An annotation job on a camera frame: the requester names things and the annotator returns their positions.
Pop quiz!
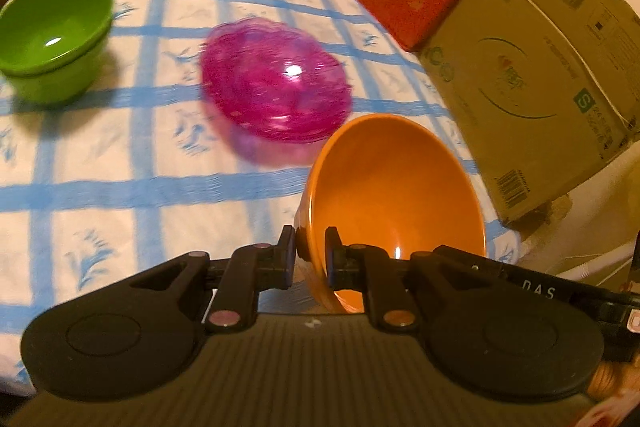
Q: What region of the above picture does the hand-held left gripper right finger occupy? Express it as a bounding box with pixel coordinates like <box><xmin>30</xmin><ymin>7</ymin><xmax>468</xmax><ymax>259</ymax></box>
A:
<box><xmin>324</xmin><ymin>226</ymin><xmax>504</xmax><ymax>329</ymax></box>

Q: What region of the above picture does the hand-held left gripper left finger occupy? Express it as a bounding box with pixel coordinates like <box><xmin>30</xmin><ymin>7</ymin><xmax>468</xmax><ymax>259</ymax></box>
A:
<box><xmin>129</xmin><ymin>226</ymin><xmax>297</xmax><ymax>334</ymax></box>

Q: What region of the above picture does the orange bowl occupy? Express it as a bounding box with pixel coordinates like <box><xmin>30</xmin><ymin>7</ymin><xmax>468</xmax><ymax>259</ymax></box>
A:
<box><xmin>294</xmin><ymin>114</ymin><xmax>488</xmax><ymax>314</ymax></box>

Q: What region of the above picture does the pink glass plate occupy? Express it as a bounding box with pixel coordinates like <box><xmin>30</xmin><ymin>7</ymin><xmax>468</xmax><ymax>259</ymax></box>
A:
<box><xmin>200</xmin><ymin>19</ymin><xmax>354</xmax><ymax>144</ymax></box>

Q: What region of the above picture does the green bowl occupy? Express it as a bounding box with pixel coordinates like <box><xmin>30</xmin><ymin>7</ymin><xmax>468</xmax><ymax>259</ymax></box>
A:
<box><xmin>0</xmin><ymin>0</ymin><xmax>115</xmax><ymax>76</ymax></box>
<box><xmin>0</xmin><ymin>14</ymin><xmax>114</xmax><ymax>104</ymax></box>

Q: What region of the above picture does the person's right hand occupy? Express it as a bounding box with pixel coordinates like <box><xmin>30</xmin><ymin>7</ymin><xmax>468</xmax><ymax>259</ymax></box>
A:
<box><xmin>586</xmin><ymin>359</ymin><xmax>640</xmax><ymax>427</ymax></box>

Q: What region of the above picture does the white metal tube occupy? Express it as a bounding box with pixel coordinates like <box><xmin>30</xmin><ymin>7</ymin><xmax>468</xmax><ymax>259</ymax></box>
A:
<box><xmin>520</xmin><ymin>234</ymin><xmax>640</xmax><ymax>282</ymax></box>

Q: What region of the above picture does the blue checked tablecloth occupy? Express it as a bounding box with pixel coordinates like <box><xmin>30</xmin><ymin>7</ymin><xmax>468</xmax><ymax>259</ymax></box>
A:
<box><xmin>0</xmin><ymin>0</ymin><xmax>523</xmax><ymax>397</ymax></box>

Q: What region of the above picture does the large cardboard box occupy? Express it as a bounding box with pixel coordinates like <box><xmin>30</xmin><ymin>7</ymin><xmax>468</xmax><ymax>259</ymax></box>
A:
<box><xmin>416</xmin><ymin>0</ymin><xmax>640</xmax><ymax>229</ymax></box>

